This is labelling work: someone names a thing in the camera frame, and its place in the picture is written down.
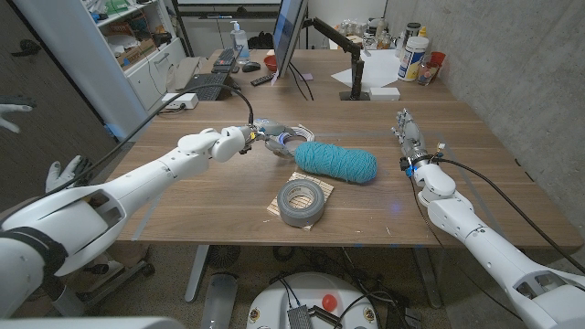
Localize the computer monitor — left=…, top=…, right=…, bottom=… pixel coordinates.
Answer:
left=271, top=0, right=310, bottom=80

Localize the white shelf cabinet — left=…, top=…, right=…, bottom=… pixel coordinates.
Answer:
left=13, top=0, right=188, bottom=143

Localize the grey table leg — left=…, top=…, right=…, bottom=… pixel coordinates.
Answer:
left=413, top=246, right=443, bottom=310
left=185, top=244, right=211, bottom=303

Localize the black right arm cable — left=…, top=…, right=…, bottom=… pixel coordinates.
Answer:
left=429, top=155, right=585, bottom=278

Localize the wooden slatted coaster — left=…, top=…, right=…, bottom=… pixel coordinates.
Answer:
left=266, top=171, right=335, bottom=232

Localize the small black keyboard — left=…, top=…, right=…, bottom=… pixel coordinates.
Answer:
left=210, top=47, right=240, bottom=74

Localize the large black keyboard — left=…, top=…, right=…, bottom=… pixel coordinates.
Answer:
left=181, top=71, right=229, bottom=102

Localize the cardboard box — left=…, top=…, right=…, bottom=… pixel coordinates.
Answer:
left=113, top=38, right=157, bottom=69

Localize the black bag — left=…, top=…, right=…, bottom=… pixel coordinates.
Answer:
left=249, top=30, right=275, bottom=50

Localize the white power strip box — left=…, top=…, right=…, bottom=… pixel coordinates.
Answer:
left=161, top=92, right=200, bottom=111

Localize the black remote control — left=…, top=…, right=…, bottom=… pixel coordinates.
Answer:
left=250, top=72, right=275, bottom=88

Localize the person's white gloved hand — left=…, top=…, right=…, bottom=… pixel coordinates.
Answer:
left=45, top=154, right=92, bottom=194
left=0, top=94, right=37, bottom=134

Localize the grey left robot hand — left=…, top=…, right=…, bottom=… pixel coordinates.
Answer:
left=246, top=117, right=303, bottom=160

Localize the black monitor cable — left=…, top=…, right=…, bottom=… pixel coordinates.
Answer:
left=290, top=61, right=316, bottom=101
left=286, top=62, right=310, bottom=101

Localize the white robot base red button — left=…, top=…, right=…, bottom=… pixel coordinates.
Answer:
left=245, top=271, right=380, bottom=329

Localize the grey duct tape roll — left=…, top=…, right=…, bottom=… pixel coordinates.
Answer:
left=276, top=178, right=326, bottom=228

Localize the white paper sheet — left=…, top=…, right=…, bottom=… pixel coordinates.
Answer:
left=330, top=48, right=403, bottom=90

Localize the white canister blue label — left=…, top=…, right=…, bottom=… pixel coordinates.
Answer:
left=397, top=36, right=431, bottom=83

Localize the clear glass jar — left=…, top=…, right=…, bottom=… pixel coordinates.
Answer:
left=416, top=61, right=439, bottom=87

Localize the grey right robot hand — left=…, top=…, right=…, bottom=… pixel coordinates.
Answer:
left=391, top=108, right=433, bottom=172

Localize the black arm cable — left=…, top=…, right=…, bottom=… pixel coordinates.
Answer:
left=0, top=83, right=255, bottom=226
left=429, top=155, right=585, bottom=278

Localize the white Ethernet cable coil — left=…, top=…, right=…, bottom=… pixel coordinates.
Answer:
left=281, top=123, right=316, bottom=159

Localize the teal yarn skein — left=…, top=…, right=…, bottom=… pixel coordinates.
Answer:
left=293, top=141, right=379, bottom=185

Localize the clear hand sanitizer bottle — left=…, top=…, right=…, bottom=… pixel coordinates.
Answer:
left=229, top=20, right=250, bottom=65

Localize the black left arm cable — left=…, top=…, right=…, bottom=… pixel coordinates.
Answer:
left=0, top=83, right=255, bottom=226

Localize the flat white box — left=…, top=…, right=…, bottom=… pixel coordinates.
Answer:
left=367, top=86, right=401, bottom=102

